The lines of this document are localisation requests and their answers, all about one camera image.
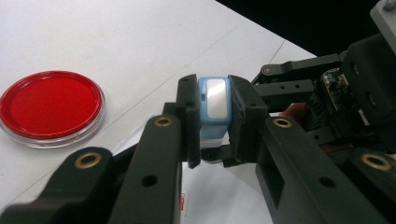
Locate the blue stamp case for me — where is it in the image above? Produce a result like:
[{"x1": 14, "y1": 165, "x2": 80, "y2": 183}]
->
[{"x1": 197, "y1": 76, "x2": 233, "y2": 143}]

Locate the white table cover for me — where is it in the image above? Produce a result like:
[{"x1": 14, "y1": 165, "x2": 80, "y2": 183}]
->
[{"x1": 0, "y1": 0, "x2": 317, "y2": 224}]

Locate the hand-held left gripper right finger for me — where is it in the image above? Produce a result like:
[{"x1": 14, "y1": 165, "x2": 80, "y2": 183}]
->
[{"x1": 223, "y1": 74, "x2": 389, "y2": 224}]

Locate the dark curtain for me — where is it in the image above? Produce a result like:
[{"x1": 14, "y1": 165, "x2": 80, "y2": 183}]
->
[{"x1": 214, "y1": 0, "x2": 383, "y2": 59}]

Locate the round red ink pad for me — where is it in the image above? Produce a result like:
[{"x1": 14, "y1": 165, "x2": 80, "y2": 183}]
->
[{"x1": 0, "y1": 70, "x2": 106, "y2": 149}]

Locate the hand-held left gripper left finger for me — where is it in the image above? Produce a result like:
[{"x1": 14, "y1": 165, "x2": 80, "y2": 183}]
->
[{"x1": 106, "y1": 73, "x2": 203, "y2": 224}]

